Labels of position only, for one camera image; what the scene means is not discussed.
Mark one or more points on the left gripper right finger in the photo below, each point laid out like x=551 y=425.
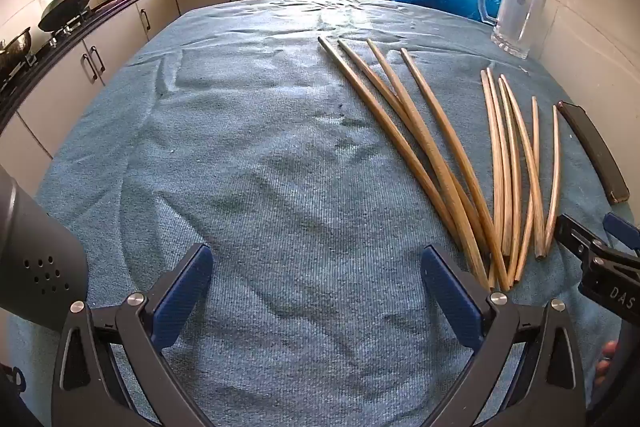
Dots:
x=547 y=388

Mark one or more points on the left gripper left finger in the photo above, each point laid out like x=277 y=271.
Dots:
x=88 y=389

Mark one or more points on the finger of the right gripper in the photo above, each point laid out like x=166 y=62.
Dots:
x=622 y=230
x=586 y=246

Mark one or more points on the black utensil holder cup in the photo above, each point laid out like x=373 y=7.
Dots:
x=43 y=267

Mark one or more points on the long dark wooden chopstick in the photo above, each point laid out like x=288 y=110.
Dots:
x=466 y=169
x=466 y=225
x=393 y=101
x=399 y=141

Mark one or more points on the lower kitchen cabinets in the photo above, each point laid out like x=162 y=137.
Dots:
x=41 y=102

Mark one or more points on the person's hand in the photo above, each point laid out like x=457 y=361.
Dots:
x=605 y=361

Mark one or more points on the black smartphone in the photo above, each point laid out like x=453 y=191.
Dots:
x=601 y=158

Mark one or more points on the glass beer mug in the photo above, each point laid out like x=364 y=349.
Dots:
x=515 y=24

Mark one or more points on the blue towel table cover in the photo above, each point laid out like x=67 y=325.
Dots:
x=233 y=128

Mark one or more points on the steel pot with lid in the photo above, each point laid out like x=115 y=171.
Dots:
x=15 y=52

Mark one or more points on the black wok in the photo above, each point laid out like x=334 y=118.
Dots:
x=59 y=12

